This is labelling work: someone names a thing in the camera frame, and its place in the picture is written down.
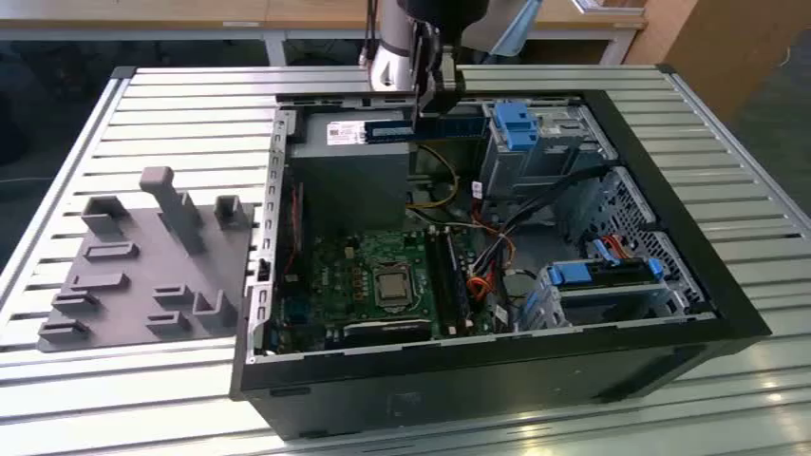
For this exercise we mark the grey power supply box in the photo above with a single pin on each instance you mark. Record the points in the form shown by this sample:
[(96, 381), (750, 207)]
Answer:
[(348, 180)]

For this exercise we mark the grey parts rack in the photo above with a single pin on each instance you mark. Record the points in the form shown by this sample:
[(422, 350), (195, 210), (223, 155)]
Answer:
[(146, 285)]

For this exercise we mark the hard disk in blue carrier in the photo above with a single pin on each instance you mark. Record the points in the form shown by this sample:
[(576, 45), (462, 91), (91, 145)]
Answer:
[(602, 274)]

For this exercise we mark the silver CPU in socket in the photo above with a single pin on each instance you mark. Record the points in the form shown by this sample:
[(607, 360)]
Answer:
[(392, 289)]

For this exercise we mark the blue RAM stick with label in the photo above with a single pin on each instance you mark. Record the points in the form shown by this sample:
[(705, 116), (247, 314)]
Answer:
[(463, 127)]

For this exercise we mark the wooden desk with white frame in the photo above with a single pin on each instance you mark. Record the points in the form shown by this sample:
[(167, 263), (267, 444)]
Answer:
[(190, 21)]

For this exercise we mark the green motherboard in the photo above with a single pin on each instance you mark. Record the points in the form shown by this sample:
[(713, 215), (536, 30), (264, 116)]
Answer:
[(336, 266)]

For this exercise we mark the blue disk carrier latch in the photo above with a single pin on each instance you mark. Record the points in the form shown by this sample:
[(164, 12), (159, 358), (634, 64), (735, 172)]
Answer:
[(516, 126)]

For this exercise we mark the black graphics card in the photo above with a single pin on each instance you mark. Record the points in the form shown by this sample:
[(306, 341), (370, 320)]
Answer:
[(387, 330)]

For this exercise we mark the black open PC case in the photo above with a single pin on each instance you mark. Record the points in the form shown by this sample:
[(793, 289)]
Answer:
[(507, 385)]

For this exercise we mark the wooden cabinet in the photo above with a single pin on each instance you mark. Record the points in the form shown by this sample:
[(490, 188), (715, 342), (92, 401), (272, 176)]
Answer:
[(717, 52)]

